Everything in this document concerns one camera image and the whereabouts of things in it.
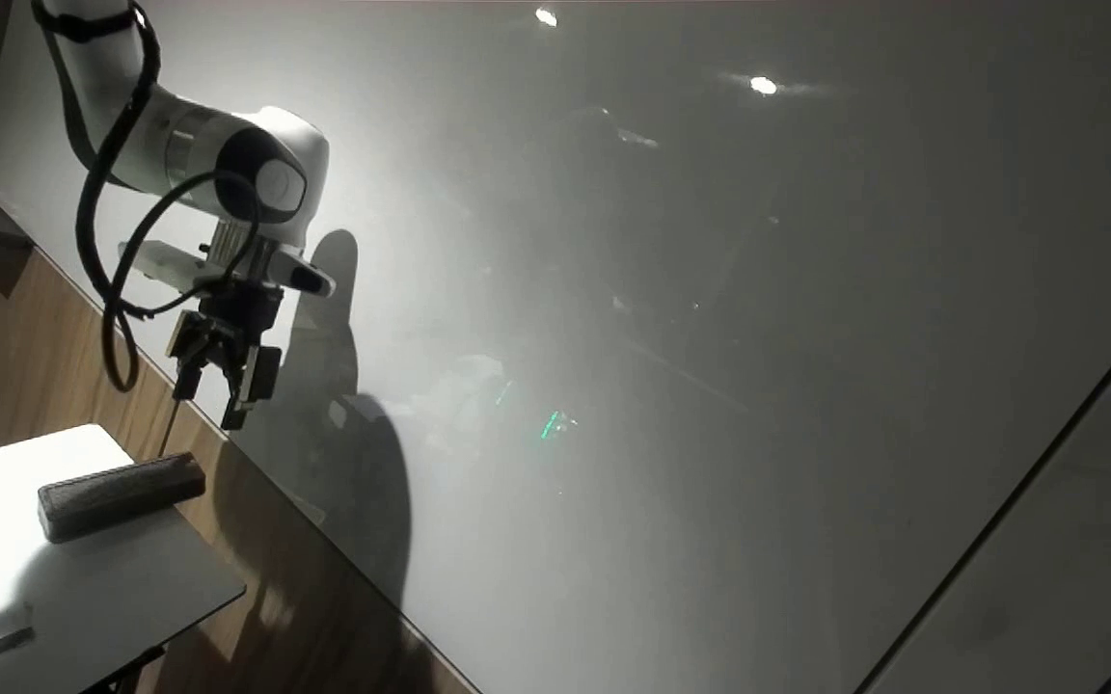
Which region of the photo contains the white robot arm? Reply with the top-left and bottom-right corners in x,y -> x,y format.
30,0 -> 334,432

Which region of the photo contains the small white side table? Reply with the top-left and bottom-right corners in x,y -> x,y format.
0,423 -> 242,694

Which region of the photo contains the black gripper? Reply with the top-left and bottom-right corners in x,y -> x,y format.
170,278 -> 282,432

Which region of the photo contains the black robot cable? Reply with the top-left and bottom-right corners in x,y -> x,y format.
28,0 -> 262,399

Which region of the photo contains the black foam board duster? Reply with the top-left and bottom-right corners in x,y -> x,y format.
40,454 -> 204,544

